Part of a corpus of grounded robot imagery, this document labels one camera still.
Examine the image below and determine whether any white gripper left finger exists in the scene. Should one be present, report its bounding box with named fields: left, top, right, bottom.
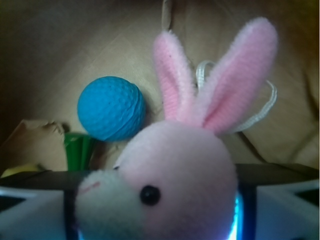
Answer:
left=0, top=186, right=66, bottom=240

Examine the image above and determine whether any yellow sponge piece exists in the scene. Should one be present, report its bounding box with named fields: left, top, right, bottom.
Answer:
left=1, top=164, right=42, bottom=178

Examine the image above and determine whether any orange toy carrot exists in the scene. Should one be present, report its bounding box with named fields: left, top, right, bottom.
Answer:
left=64, top=132, right=98, bottom=172

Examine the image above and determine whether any pink plush bunny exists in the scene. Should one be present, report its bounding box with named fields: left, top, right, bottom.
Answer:
left=75, top=17, right=278, bottom=240

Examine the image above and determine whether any brown paper bag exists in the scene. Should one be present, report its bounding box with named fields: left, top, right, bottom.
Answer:
left=0, top=0, right=320, bottom=171

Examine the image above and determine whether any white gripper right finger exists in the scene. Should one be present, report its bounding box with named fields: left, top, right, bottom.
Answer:
left=255, top=180, right=320, bottom=240

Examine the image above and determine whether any blue dimpled ball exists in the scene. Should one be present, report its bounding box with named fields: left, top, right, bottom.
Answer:
left=77, top=76, right=146, bottom=142

